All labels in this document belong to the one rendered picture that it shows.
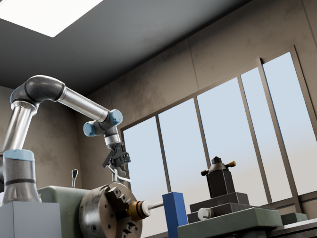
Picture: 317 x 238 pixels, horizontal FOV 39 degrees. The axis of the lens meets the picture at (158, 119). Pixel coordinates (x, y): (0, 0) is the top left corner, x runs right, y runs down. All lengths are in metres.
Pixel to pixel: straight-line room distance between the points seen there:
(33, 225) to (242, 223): 0.73
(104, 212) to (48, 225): 0.39
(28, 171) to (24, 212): 0.18
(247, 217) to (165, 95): 3.35
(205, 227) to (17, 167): 0.74
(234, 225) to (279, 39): 2.84
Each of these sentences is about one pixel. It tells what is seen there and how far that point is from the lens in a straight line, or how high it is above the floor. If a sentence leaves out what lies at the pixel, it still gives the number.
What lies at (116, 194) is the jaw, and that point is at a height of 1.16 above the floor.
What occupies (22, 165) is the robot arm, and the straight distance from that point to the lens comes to 1.80.
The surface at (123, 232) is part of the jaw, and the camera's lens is 2.07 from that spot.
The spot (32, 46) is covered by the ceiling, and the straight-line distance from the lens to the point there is 4.57.
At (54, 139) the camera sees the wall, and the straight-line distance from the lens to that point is 5.44.
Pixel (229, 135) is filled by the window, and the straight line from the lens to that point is 4.15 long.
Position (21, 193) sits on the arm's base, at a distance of 1.76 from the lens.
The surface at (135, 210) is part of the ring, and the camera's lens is 2.05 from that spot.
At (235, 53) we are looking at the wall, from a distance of 4.34.
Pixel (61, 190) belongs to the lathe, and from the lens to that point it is 2.13.
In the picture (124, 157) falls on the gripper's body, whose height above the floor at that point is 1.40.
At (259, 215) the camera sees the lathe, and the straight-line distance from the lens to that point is 1.50.
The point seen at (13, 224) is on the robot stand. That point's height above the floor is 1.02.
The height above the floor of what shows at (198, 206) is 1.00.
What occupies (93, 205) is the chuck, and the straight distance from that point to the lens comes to 2.06.
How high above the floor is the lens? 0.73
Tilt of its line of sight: 21 degrees up
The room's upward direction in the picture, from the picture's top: 10 degrees counter-clockwise
